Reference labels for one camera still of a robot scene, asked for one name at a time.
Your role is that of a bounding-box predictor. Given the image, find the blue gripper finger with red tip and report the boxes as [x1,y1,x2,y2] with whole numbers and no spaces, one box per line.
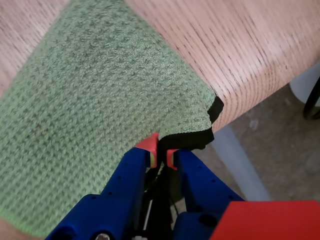
[44,132,161,240]
[166,148,245,240]

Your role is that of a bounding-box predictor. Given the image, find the red camera mount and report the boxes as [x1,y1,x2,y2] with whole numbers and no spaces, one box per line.
[209,199,320,240]

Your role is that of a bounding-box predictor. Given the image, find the green waffle cleaning cloth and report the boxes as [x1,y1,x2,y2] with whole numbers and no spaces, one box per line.
[0,0,225,238]

